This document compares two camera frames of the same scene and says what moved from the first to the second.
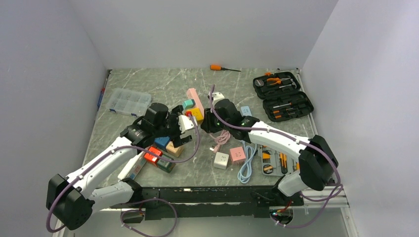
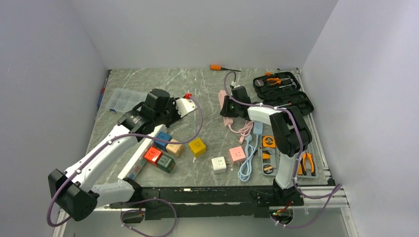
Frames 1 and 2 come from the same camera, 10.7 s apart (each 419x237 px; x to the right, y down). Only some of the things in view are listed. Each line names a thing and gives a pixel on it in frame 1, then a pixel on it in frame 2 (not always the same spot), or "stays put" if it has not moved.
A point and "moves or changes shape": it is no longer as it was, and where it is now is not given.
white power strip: x=133 y=167 moves or changes shape
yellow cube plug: x=196 y=112 → x=197 y=147
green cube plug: x=165 y=166 stays put
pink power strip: x=192 y=94 moves or changes shape
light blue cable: x=244 y=175 stays put
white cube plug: x=221 y=160 moves or changes shape
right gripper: x=208 y=125 → x=225 y=111
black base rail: x=211 y=202 stays put
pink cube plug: x=237 y=155 stays put
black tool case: x=282 y=100 stays put
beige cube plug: x=176 y=151 stays put
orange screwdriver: x=216 y=67 stays put
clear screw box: x=123 y=101 stays put
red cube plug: x=151 y=158 stays put
